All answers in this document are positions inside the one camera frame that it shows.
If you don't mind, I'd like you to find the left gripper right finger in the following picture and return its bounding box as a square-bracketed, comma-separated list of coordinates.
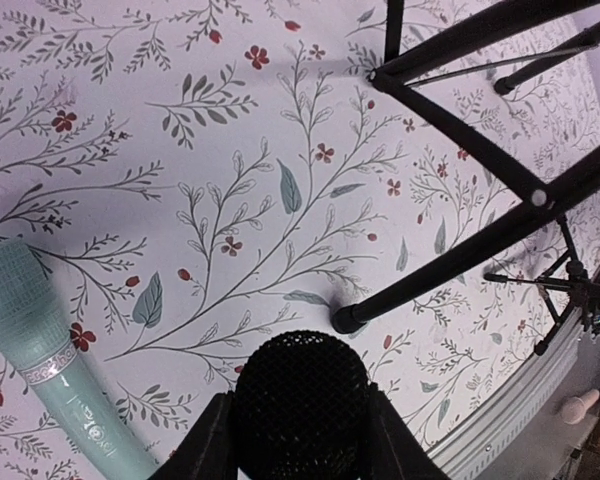
[364, 383, 450, 480]

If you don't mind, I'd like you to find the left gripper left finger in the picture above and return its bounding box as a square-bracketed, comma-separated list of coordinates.
[152, 392, 238, 480]

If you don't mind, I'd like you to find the black microphone orange end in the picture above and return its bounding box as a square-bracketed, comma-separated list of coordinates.
[231, 330, 370, 479]

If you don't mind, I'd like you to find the black tripod shock-mount stand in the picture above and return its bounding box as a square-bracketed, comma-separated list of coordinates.
[483, 215, 600, 356]

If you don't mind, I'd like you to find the teal toy microphone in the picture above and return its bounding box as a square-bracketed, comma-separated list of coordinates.
[0, 238, 157, 479]

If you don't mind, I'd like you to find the black tripod music stand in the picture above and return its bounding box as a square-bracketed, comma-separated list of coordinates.
[329, 0, 600, 335]

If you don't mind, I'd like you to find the aluminium front rail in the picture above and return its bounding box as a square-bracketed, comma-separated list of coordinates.
[410, 299, 600, 479]

